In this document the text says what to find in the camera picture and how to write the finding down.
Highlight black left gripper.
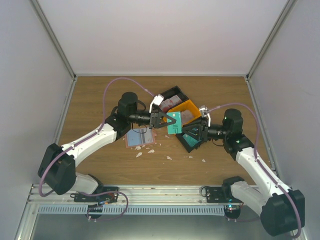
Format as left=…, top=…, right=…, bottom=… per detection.
left=129, top=109, right=176, bottom=130

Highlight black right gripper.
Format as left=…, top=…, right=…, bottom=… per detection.
left=182, top=119, right=229, bottom=143

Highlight teal credit card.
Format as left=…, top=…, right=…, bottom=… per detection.
left=167, top=111, right=182, bottom=135

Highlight pink card holder wallet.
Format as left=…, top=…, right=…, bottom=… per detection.
left=125, top=128, right=156, bottom=148

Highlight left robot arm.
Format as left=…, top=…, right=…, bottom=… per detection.
left=38, top=92, right=177, bottom=202

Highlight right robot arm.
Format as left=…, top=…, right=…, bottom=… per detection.
left=182, top=108, right=305, bottom=238

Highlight teal card stack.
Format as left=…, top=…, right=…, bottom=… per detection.
left=183, top=134, right=200, bottom=148

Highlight black bin teal cards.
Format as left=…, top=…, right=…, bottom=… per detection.
left=175, top=133, right=204, bottom=153

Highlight red white card stack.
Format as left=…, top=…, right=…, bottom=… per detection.
left=159, top=95, right=182, bottom=112

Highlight black bin red cards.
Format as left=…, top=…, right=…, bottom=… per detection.
left=157, top=85, right=189, bottom=113

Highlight yellow bin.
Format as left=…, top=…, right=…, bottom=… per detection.
left=166, top=99, right=201, bottom=125

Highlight white debris pile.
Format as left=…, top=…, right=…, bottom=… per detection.
left=134, top=145, right=155, bottom=158

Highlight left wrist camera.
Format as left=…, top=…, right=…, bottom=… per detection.
left=149, top=94, right=164, bottom=113

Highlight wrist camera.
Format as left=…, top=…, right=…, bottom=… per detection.
left=198, top=105, right=211, bottom=127
left=149, top=94, right=164, bottom=113

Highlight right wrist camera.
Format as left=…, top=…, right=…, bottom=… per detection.
left=198, top=105, right=211, bottom=127

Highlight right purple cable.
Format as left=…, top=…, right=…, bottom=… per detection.
left=207, top=102, right=301, bottom=239

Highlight purple cable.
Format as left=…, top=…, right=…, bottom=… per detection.
left=207, top=102, right=301, bottom=239
left=39, top=77, right=156, bottom=222

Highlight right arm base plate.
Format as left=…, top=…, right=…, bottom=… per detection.
left=203, top=186, right=241, bottom=204

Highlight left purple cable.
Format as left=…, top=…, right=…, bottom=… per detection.
left=39, top=77, right=156, bottom=222

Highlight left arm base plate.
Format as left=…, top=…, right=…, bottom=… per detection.
left=70, top=186, right=119, bottom=204

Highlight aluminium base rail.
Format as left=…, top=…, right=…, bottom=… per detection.
left=26, top=184, right=298, bottom=206

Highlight grey cable duct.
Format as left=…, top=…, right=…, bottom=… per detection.
left=38, top=204, right=225, bottom=216

